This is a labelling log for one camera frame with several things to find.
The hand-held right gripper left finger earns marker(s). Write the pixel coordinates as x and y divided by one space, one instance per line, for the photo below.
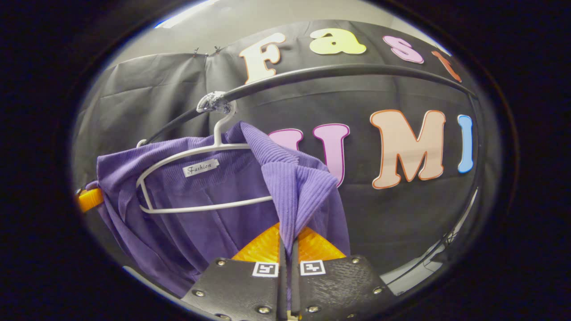
282 290

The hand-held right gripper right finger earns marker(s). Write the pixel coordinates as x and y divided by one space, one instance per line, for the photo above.
295 290

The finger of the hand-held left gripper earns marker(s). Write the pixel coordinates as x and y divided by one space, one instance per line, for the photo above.
89 199

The white hanger with taped hook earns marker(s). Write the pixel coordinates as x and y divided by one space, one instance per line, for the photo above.
217 136

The black clothes rack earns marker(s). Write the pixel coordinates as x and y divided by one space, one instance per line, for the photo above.
357 69

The black backdrop cloth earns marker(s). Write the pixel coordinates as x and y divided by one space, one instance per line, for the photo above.
401 214

